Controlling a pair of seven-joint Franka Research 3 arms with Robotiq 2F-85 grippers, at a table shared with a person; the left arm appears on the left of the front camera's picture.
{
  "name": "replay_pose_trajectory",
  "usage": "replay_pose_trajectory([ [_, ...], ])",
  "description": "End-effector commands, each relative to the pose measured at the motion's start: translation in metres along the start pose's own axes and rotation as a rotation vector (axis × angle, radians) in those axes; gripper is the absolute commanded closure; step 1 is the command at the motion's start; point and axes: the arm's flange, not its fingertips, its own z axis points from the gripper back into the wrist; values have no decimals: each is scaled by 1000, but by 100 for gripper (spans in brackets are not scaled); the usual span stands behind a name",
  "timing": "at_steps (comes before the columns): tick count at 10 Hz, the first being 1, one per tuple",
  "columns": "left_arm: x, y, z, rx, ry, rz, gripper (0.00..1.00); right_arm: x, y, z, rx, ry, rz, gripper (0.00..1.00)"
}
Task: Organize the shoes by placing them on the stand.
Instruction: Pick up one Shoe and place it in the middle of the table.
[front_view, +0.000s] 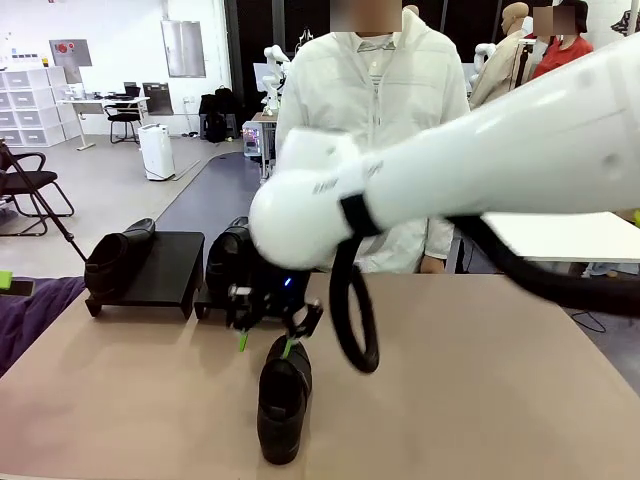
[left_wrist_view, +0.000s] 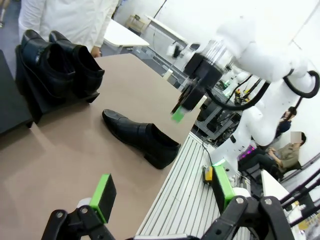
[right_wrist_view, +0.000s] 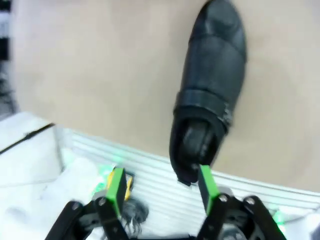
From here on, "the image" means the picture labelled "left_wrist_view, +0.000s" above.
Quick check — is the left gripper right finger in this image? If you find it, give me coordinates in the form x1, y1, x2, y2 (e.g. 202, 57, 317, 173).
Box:
202, 165, 297, 240

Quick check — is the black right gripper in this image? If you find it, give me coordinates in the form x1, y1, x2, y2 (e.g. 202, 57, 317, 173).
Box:
170, 53, 224, 125

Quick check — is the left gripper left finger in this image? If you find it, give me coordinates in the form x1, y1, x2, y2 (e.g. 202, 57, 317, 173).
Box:
41, 173, 118, 240

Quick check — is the black leather dress shoe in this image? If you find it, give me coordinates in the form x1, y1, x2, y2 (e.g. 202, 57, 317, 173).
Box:
48, 30, 105, 99
101, 108, 182, 170
19, 29, 76, 99

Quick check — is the person's left forearm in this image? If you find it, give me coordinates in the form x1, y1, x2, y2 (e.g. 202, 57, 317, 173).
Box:
88, 0, 120, 49

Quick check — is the black shoe stand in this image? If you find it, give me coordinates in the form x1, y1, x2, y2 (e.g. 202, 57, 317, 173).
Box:
0, 49, 35, 136
14, 44, 101, 125

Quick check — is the person's left hand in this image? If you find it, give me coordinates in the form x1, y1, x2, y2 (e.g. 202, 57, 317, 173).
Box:
90, 45, 103, 59

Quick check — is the yellow emergency stop button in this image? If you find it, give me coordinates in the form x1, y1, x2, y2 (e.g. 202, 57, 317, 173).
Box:
201, 165, 214, 185

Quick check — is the grey equipment rack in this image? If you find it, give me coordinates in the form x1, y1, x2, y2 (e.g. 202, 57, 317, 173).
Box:
197, 94, 245, 141

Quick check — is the seated person in khaki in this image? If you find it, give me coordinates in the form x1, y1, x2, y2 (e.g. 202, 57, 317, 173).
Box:
238, 131, 308, 176

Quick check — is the person in navy top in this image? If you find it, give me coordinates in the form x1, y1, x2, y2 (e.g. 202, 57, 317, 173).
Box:
274, 106, 298, 141

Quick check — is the large white table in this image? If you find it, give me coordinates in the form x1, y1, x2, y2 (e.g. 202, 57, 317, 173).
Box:
103, 18, 151, 55

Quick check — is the person in white jacket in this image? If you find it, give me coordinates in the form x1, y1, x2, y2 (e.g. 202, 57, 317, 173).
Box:
17, 0, 120, 59

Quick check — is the black robot cable hose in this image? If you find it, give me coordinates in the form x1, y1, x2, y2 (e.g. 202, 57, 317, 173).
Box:
204, 70, 320, 111

